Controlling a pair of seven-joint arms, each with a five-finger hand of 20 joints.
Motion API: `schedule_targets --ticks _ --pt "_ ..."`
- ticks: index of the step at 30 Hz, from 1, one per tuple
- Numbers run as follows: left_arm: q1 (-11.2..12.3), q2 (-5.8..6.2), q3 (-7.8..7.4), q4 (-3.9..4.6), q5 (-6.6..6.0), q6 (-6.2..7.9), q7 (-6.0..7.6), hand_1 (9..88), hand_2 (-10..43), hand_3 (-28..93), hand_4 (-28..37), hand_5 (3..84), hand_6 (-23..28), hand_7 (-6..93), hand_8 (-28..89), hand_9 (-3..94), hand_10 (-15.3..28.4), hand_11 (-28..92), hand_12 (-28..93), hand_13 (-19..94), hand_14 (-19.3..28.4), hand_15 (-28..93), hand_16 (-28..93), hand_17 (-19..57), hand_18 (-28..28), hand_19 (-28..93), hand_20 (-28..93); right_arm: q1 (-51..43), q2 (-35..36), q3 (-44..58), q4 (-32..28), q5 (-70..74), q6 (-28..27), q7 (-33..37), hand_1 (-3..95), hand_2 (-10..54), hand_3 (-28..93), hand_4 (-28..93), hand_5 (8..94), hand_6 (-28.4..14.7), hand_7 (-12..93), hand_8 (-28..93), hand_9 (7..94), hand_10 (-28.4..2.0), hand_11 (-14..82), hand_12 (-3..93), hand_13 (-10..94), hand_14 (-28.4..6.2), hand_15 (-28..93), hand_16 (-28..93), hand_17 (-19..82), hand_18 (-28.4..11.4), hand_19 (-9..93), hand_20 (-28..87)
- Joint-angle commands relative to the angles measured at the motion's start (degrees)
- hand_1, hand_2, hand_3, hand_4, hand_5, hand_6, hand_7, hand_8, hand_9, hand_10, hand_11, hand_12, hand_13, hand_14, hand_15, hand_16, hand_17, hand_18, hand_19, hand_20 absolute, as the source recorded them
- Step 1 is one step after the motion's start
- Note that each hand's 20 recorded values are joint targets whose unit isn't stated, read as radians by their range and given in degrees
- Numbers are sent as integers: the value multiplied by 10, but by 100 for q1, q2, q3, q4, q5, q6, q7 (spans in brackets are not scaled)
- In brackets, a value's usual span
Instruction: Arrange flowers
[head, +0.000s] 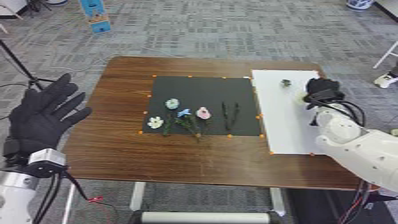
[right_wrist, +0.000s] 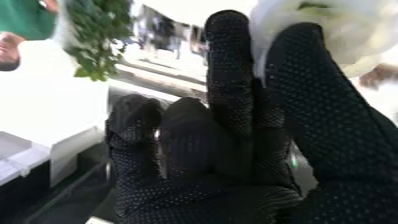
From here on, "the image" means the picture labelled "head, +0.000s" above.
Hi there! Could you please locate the blue banner stand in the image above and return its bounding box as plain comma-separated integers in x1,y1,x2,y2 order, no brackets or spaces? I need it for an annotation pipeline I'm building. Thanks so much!
77,0,114,34

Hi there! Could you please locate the person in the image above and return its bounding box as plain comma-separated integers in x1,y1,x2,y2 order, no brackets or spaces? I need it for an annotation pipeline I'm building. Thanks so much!
373,64,398,90

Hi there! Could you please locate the pale grey bar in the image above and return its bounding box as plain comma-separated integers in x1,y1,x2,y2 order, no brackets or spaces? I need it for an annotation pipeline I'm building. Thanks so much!
139,211,272,224

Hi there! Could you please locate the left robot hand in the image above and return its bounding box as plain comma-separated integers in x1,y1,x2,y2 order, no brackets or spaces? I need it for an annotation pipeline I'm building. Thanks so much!
2,73,95,164

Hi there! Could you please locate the pink flower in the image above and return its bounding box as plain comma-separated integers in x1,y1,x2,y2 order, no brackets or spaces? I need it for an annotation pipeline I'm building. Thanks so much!
194,106,215,133

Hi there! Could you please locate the pale teal flower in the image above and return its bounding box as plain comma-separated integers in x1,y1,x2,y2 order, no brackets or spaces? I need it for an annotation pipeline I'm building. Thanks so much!
162,97,182,136

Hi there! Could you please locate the white flower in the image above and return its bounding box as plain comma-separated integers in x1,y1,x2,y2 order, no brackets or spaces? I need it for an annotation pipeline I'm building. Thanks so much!
146,115,167,131

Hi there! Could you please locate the white sheet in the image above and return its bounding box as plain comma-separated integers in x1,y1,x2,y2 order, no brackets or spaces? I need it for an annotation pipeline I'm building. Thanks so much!
251,69,329,156

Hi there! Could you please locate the dark mat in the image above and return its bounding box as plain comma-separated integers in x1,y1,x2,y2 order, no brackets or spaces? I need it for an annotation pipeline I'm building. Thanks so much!
139,75,267,138

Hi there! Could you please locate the blue flower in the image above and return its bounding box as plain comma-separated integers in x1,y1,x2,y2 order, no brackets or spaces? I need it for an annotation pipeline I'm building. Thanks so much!
174,108,205,142

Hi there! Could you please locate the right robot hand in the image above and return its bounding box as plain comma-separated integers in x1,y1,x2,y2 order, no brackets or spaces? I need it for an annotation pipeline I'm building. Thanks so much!
304,77,347,110

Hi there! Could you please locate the black tripod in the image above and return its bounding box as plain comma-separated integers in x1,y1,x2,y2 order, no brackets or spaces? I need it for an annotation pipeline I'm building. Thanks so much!
0,39,59,92

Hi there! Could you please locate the white table leg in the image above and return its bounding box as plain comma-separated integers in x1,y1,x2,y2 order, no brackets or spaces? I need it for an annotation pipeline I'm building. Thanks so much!
269,187,288,218
128,181,148,212

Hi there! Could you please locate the white and blue vase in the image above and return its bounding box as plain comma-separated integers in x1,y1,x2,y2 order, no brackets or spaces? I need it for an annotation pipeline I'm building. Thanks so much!
345,0,377,11

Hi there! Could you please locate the white chair leg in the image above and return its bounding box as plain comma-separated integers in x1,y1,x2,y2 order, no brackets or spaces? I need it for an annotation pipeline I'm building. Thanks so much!
372,40,398,70

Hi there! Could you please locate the black cable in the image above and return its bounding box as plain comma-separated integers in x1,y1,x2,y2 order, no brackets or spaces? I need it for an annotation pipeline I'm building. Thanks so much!
59,170,100,203
338,100,368,128

